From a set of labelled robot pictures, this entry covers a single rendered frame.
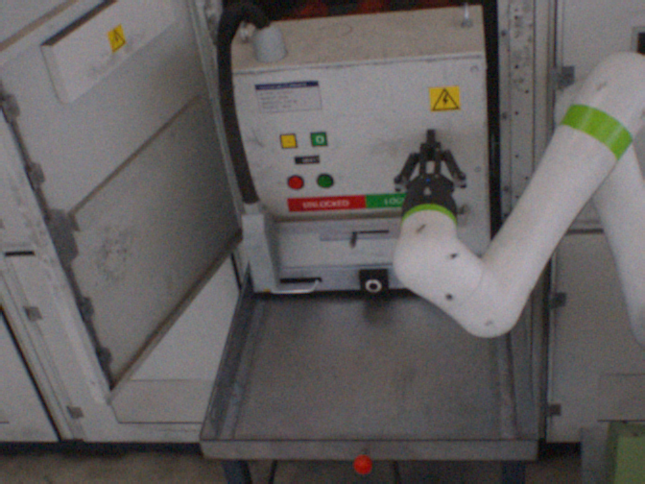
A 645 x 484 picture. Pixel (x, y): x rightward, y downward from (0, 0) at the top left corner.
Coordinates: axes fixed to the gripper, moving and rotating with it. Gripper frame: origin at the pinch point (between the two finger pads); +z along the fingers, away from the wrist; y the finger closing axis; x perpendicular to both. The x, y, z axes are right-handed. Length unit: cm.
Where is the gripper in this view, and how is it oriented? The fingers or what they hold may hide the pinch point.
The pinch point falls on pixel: (430, 145)
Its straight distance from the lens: 168.2
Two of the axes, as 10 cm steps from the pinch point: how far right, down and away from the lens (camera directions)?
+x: -1.3, -8.0, -5.9
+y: 9.8, -0.4, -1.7
